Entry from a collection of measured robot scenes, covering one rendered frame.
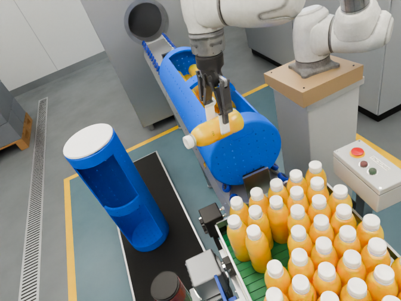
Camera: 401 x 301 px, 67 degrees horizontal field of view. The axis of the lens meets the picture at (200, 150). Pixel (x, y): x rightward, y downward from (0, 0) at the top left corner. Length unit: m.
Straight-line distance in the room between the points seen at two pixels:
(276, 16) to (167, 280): 0.59
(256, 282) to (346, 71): 0.98
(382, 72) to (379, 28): 1.30
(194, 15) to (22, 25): 5.39
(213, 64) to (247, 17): 0.17
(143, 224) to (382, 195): 1.71
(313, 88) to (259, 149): 0.44
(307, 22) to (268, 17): 0.79
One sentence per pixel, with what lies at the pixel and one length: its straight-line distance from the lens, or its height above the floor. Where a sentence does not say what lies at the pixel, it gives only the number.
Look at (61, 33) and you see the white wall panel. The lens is 6.06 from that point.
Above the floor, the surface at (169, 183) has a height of 0.15.
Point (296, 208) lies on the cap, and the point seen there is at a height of 1.09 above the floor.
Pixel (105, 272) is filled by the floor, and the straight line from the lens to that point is 2.47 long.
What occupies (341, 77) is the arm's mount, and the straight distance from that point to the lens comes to 1.52.
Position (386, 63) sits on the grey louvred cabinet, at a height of 0.54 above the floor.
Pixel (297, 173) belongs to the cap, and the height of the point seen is 1.09.
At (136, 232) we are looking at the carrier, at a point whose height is 0.16.
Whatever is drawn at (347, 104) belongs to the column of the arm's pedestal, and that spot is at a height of 0.87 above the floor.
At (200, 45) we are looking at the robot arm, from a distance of 0.80.
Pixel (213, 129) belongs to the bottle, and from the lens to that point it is 0.89.
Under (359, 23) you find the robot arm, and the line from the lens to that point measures 1.38.
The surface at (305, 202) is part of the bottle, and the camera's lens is 0.99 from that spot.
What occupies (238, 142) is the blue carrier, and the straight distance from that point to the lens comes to 1.06.
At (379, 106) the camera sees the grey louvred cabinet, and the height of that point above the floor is 0.18.
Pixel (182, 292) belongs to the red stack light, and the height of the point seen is 1.23.
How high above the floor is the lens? 1.84
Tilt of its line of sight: 39 degrees down
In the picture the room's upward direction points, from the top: 20 degrees counter-clockwise
